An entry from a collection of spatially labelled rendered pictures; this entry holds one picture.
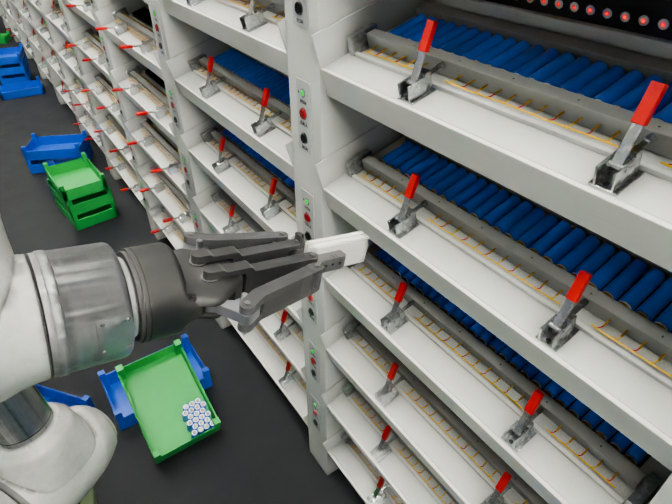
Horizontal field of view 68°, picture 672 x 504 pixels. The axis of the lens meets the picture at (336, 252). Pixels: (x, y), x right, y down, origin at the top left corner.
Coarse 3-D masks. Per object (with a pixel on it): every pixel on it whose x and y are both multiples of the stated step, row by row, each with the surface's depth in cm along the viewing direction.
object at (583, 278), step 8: (584, 272) 53; (576, 280) 54; (584, 280) 53; (576, 288) 54; (584, 288) 54; (568, 296) 55; (576, 296) 54; (568, 304) 55; (560, 312) 56; (568, 312) 55; (560, 320) 56
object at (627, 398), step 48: (384, 144) 89; (336, 192) 84; (384, 192) 82; (384, 240) 77; (432, 240) 72; (480, 288) 64; (528, 336) 58; (576, 336) 57; (624, 336) 56; (576, 384) 55; (624, 384) 52; (624, 432) 53
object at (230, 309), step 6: (246, 294) 40; (228, 300) 40; (234, 300) 40; (240, 300) 40; (216, 306) 39; (222, 306) 39; (228, 306) 39; (234, 306) 39; (210, 312) 39; (216, 312) 39; (222, 312) 39; (228, 312) 39; (234, 312) 39; (258, 312) 40; (234, 318) 39; (240, 318) 39; (246, 318) 38; (252, 318) 39; (246, 324) 39
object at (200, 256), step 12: (288, 240) 48; (300, 240) 48; (192, 252) 42; (204, 252) 42; (216, 252) 43; (228, 252) 43; (240, 252) 45; (252, 252) 45; (264, 252) 46; (276, 252) 46; (288, 252) 47
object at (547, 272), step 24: (384, 168) 82; (432, 192) 75; (456, 216) 71; (480, 240) 69; (504, 240) 66; (528, 264) 63; (552, 264) 62; (552, 288) 62; (600, 312) 57; (624, 312) 55; (648, 336) 53
